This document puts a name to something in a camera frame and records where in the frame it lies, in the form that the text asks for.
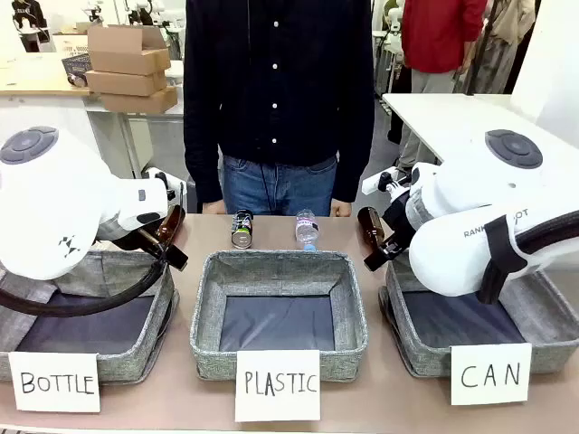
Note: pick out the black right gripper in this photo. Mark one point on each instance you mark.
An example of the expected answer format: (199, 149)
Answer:
(398, 221)

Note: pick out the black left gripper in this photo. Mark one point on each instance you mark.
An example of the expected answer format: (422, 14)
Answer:
(129, 242)

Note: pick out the brown glass bottle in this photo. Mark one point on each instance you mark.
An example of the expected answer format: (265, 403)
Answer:
(172, 223)
(371, 226)

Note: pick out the clear plastic water bottle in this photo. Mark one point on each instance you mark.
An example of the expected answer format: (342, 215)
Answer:
(308, 228)

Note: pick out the black printed drink can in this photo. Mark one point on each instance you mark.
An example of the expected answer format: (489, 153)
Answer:
(242, 230)

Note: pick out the person's left forearm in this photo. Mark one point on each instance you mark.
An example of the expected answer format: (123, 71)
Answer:
(355, 158)

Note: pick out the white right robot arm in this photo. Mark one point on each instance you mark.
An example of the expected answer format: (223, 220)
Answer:
(452, 253)

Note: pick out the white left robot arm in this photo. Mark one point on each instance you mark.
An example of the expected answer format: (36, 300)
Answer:
(45, 203)

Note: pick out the person's right forearm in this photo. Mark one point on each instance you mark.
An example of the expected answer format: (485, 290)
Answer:
(201, 158)

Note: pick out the grey fabric basket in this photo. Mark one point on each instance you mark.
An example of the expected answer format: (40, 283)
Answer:
(407, 325)
(131, 357)
(212, 294)

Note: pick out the white CAN paper label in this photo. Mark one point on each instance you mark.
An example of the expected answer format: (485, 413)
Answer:
(490, 374)

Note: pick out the person's left hand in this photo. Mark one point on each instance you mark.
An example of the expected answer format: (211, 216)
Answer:
(342, 209)

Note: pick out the person's right hand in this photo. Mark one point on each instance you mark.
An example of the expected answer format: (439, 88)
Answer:
(213, 208)

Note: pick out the white table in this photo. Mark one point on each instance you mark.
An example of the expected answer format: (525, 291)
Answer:
(443, 117)

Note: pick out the blue jeans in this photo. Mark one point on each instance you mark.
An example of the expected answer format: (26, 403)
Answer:
(280, 185)

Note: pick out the flat closed cardboard box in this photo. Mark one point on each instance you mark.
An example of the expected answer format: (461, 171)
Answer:
(122, 83)
(140, 103)

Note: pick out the white BOTTLE paper label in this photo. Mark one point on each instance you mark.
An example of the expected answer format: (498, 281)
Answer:
(54, 382)

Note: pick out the dark plastic crate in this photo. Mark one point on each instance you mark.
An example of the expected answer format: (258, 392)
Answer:
(74, 68)

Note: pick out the open cardboard box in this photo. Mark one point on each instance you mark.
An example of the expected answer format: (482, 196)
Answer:
(126, 56)

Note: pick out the person in dark shirt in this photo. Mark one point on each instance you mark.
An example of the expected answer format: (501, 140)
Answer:
(276, 81)

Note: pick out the light wooden table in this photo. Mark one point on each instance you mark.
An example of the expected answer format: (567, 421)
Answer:
(36, 77)

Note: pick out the person in red jacket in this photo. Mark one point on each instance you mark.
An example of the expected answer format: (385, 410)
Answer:
(439, 36)

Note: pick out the white PLASTIC paper label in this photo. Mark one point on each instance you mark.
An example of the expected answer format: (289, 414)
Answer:
(277, 384)

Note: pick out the beige hanging coat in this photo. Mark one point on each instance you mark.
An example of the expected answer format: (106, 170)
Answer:
(502, 45)

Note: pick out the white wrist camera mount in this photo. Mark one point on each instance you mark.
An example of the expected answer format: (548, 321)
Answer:
(158, 177)
(380, 182)

